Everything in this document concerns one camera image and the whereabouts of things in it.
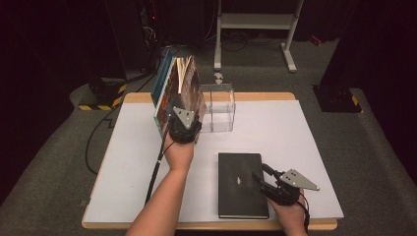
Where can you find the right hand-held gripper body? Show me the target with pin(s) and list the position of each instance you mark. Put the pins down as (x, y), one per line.
(285, 195)

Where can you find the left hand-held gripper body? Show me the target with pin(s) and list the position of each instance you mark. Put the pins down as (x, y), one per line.
(183, 129)

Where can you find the black notebook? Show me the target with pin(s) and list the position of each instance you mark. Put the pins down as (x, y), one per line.
(239, 193)

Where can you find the light blue green picture book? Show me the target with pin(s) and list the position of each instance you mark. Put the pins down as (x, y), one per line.
(165, 101)

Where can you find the clear acrylic book rack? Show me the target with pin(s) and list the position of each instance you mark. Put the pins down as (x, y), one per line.
(219, 108)

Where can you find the purple magazine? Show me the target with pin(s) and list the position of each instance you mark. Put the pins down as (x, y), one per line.
(191, 85)

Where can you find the dark blue picture book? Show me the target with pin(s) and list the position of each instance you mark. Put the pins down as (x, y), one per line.
(162, 78)

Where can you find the person's right hand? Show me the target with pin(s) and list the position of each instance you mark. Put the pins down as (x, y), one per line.
(291, 214)

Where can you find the person's left hand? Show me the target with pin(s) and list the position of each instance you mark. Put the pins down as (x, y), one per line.
(178, 155)

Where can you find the white table sheet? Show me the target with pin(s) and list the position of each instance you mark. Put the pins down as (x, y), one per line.
(288, 131)

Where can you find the small white floor fitting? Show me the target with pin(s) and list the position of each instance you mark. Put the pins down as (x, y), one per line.
(218, 78)

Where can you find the black striped stand base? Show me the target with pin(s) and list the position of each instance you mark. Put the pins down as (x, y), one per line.
(101, 95)
(337, 100)

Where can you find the dark equipment rack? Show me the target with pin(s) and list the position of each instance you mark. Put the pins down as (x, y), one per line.
(149, 32)

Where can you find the white metal stand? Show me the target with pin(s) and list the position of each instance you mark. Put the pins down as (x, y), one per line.
(257, 21)

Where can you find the small red object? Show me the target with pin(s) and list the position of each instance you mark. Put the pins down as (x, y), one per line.
(315, 40)

